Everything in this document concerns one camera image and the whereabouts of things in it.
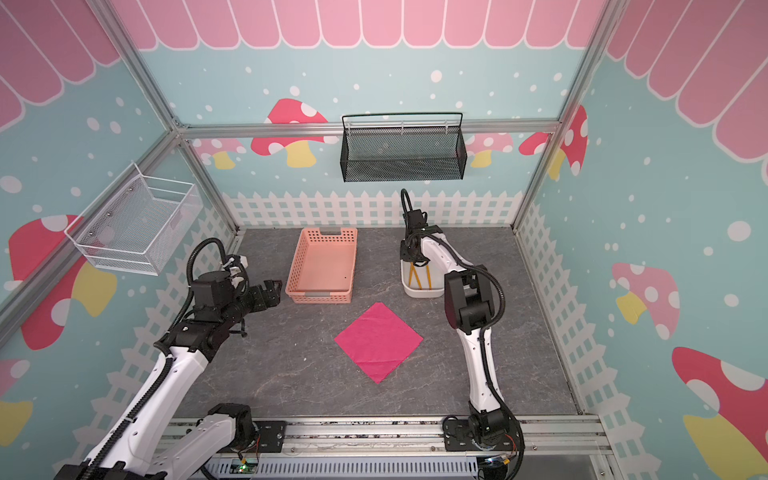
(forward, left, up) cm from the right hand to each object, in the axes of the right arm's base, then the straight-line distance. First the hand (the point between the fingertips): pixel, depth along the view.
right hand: (409, 253), depth 105 cm
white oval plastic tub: (-8, -6, -6) cm, 12 cm away
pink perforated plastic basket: (-1, +32, -6) cm, 32 cm away
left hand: (-24, +39, +14) cm, 48 cm away
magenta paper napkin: (-31, +10, -5) cm, 33 cm away
